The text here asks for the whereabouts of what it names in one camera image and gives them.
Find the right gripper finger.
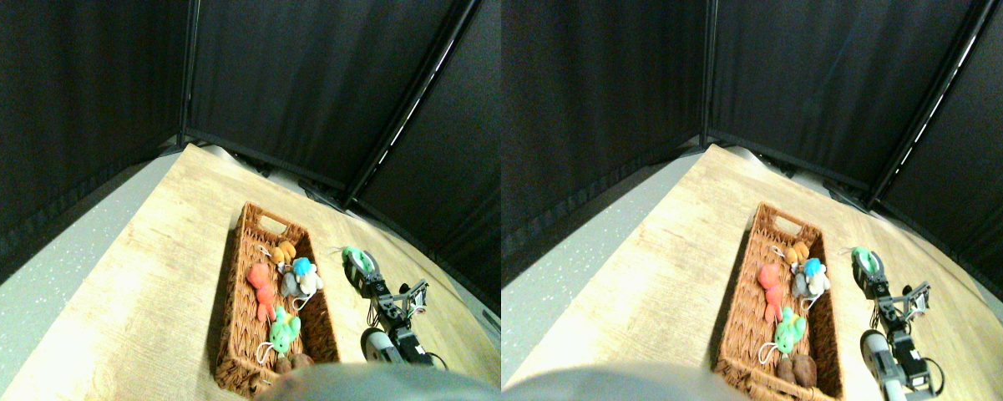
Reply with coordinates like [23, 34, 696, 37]
[345, 251, 379, 291]
[854, 251, 887, 292]

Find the green mouse toy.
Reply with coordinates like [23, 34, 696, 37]
[758, 306, 808, 364]
[342, 246, 377, 272]
[851, 246, 883, 272]
[257, 306, 302, 362]

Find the blue mouse toy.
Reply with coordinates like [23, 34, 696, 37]
[803, 257, 833, 297]
[291, 257, 325, 297]

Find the red mouse toy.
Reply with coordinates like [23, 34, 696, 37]
[247, 263, 278, 322]
[757, 263, 788, 322]

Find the brown mouse toy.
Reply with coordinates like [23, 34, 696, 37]
[775, 354, 819, 387]
[274, 353, 316, 374]

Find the brown wicker basket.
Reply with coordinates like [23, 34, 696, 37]
[215, 201, 341, 397]
[712, 201, 844, 401]

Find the black curtain stand pole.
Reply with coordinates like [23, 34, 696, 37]
[701, 0, 720, 153]
[180, 0, 202, 153]
[341, 0, 482, 210]
[866, 0, 1000, 211]

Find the black bracket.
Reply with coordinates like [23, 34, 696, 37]
[388, 280, 429, 322]

